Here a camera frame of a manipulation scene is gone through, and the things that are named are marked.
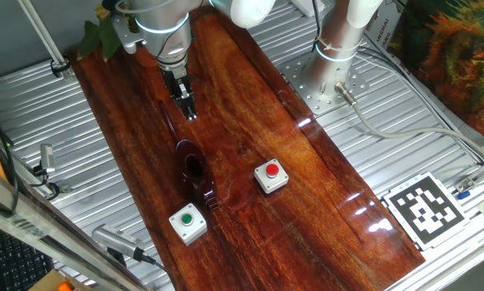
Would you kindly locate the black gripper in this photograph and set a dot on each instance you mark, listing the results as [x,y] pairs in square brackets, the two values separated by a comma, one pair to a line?
[169,83]

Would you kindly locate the terracotta plant pot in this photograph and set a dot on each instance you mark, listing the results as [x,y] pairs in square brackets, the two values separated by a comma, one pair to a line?
[144,60]

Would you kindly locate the anthurium plant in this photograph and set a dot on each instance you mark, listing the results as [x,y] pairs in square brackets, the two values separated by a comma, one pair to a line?
[104,36]

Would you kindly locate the red push button box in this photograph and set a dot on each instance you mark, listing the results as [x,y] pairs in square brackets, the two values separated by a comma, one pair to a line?
[270,178]

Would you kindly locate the green push button box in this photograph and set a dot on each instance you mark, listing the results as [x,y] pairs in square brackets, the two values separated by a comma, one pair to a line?
[187,220]

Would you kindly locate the white power strip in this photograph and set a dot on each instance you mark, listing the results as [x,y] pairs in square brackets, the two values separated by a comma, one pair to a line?
[306,6]

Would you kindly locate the aluminium pole with clamp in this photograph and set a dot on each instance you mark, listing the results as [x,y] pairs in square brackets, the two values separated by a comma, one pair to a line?
[43,36]

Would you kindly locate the glossy wood pattern mat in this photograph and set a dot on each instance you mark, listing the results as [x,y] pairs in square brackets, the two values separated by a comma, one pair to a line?
[266,242]

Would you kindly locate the white printed carton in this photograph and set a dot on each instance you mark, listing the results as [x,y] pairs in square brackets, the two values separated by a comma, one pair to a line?
[387,28]

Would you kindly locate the orange round object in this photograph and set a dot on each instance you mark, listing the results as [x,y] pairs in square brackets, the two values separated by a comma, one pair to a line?
[64,287]

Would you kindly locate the brown cardboard box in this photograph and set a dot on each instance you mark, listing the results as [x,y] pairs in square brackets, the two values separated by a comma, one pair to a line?
[47,283]

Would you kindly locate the black keyboard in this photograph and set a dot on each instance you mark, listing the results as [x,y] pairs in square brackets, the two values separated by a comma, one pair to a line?
[15,262]

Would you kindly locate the black white fiducial tag board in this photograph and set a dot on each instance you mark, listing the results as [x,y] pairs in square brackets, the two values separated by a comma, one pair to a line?
[423,210]

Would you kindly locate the colourful painted cloth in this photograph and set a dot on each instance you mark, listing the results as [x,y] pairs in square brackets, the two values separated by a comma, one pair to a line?
[460,60]

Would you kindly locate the small blue part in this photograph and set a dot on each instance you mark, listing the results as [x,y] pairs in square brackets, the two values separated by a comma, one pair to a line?
[464,195]

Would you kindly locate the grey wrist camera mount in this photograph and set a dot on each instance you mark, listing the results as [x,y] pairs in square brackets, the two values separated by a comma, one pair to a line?
[125,36]

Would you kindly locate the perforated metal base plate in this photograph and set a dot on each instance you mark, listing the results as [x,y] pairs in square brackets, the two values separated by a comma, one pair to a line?
[298,77]

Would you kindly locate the silver depth camera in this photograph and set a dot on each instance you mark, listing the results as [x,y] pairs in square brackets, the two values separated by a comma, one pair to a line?
[116,238]

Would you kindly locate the metal frame beam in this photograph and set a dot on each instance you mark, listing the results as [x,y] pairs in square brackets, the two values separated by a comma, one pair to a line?
[43,226]

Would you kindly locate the small silver bracket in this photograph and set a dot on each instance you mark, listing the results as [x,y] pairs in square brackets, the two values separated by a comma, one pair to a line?
[464,185]

